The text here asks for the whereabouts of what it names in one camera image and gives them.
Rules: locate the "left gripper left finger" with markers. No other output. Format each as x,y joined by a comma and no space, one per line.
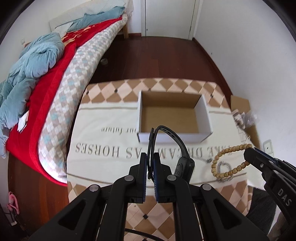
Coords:
98,213

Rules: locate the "white cardboard box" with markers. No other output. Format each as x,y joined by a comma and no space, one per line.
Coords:
184,113

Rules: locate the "checkered bed mattress cover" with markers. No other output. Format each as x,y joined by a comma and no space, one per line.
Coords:
51,148

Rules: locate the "black smart band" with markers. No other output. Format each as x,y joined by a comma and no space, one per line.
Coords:
185,164

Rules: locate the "small round floor object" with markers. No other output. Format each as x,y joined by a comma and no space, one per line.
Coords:
104,61

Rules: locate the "brown cardboard piece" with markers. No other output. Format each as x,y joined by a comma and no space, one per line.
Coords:
240,106

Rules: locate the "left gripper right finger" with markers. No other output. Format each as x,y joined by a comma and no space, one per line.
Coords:
201,212

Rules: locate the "blue duvet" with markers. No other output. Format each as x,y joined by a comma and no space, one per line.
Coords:
41,55

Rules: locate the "red blanket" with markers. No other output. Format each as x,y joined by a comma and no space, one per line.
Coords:
23,145

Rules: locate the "clear plastic wrap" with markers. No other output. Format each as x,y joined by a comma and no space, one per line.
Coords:
249,119

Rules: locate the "printed checkered tablecloth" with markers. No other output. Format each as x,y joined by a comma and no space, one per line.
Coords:
104,143

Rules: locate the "white door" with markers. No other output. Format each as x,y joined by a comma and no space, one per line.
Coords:
174,19

